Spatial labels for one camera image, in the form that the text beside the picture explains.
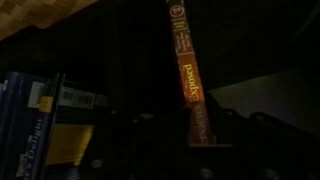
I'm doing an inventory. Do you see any orange red programming book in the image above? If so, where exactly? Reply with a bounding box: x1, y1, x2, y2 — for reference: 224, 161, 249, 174
165, 0, 217, 147

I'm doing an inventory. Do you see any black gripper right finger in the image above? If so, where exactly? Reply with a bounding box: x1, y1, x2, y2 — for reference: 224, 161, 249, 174
205, 94, 320, 180

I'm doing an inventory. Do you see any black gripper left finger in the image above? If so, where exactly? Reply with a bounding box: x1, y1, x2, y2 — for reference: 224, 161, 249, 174
79, 109, 192, 180

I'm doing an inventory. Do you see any black bookshelf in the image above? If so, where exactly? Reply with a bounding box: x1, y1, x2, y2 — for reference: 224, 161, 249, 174
0, 0, 320, 180

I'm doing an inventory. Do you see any dark blue thick book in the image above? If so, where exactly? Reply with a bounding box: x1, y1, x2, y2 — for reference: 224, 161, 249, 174
0, 71, 64, 180

